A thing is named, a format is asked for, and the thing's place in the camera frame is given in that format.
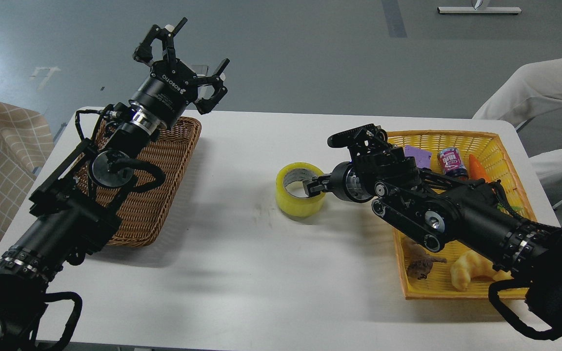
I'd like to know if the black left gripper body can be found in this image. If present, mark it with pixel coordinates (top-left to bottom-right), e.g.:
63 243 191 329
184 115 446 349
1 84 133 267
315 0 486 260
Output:
129 61 197 129

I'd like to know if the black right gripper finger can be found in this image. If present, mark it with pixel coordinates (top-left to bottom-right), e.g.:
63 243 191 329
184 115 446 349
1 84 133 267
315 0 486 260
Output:
303 174 333 197

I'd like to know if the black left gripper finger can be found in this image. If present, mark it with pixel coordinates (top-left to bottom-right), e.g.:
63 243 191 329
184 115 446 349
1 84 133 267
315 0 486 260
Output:
186 58 230 114
133 18 189 74

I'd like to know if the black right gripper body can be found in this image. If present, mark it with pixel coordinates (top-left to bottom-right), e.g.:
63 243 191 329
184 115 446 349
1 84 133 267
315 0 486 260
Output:
329 161 373 203

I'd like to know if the yellow tape roll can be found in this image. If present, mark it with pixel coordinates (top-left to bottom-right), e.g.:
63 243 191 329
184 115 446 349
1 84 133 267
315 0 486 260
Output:
275 162 325 218

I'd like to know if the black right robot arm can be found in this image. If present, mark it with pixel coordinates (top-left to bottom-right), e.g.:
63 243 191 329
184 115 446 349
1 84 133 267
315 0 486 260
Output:
303 124 562 340

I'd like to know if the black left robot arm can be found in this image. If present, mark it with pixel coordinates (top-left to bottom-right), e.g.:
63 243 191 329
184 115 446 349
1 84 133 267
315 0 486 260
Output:
0 18 229 351

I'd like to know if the purple foam cube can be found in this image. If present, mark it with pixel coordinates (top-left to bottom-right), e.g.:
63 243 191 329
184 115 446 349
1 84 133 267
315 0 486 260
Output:
403 146 433 169

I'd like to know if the small purple drink can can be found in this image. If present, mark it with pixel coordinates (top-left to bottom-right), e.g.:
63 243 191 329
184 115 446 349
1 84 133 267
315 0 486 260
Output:
438 147 469 180

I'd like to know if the brown toy lion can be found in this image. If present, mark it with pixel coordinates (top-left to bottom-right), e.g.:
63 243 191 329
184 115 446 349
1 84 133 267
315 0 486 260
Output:
404 238 448 280

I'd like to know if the brown wicker basket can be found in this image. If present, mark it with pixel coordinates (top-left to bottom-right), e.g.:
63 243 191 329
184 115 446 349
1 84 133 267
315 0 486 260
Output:
73 114 202 248

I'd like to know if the orange toy carrot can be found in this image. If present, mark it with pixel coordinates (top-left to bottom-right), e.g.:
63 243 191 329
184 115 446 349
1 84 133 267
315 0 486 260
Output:
468 154 493 183

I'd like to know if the yellow plastic basket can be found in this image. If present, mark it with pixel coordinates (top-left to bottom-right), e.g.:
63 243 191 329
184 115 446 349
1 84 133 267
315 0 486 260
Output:
388 130 536 299

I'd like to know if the toy croissant bread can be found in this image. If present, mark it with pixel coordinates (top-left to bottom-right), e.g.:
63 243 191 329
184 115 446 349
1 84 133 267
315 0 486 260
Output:
450 250 512 291

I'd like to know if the white metal stand base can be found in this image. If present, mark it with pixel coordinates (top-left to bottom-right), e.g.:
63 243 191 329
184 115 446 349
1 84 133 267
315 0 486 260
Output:
437 0 522 15

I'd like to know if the person in beige clothes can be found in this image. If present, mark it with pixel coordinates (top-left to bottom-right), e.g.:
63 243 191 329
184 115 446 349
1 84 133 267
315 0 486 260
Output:
473 58 562 189

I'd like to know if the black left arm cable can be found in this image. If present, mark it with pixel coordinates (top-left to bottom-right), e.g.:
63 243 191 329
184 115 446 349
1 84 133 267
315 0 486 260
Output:
18 291 83 351

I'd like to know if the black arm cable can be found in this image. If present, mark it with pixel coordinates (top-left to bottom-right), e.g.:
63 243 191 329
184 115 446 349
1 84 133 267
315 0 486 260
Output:
488 279 562 341
18 291 83 351

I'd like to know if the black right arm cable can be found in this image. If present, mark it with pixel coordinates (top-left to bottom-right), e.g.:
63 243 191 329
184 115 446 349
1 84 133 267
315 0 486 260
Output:
488 279 562 341

